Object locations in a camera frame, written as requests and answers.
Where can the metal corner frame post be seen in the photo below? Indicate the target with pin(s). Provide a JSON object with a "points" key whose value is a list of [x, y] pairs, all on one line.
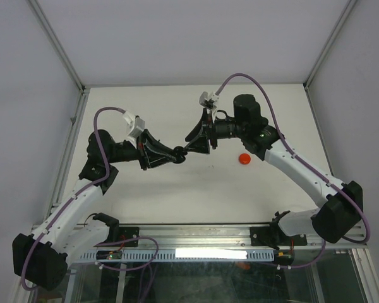
{"points": [[330, 41]]}

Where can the left metal frame post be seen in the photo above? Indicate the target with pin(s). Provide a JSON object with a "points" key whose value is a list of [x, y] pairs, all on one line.
{"points": [[56, 44]]}

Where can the orange charging case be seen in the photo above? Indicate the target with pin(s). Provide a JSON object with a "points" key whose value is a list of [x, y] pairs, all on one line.
{"points": [[244, 159]]}

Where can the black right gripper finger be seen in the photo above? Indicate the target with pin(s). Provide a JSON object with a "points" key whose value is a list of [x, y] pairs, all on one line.
{"points": [[200, 145], [198, 130]]}

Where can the white slotted cable duct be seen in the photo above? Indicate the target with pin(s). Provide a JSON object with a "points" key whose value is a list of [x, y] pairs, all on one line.
{"points": [[178, 255]]}

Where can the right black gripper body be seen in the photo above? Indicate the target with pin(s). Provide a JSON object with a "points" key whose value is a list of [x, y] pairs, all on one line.
{"points": [[209, 127]]}

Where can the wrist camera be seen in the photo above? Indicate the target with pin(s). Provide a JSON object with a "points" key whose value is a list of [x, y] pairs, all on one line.
{"points": [[209, 101], [135, 126]]}

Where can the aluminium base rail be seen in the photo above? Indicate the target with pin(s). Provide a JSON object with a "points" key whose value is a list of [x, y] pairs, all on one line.
{"points": [[229, 236]]}

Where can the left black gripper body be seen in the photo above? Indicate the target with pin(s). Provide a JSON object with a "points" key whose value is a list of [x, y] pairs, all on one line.
{"points": [[143, 151]]}

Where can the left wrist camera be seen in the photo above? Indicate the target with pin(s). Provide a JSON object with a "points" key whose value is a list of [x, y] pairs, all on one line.
{"points": [[135, 126]]}

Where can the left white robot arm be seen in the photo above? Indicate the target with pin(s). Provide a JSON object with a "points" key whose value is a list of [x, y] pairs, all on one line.
{"points": [[42, 258]]}

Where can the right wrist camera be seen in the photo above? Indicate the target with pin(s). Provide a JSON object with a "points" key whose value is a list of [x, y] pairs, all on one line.
{"points": [[209, 101]]}

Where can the black charging case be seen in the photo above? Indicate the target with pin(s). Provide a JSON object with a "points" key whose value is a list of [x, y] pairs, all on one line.
{"points": [[180, 154]]}

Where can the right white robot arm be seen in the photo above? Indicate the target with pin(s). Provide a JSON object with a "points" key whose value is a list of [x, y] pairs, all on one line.
{"points": [[338, 205]]}

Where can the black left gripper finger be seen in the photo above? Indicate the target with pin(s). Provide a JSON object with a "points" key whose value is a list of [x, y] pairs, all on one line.
{"points": [[157, 147], [156, 159]]}

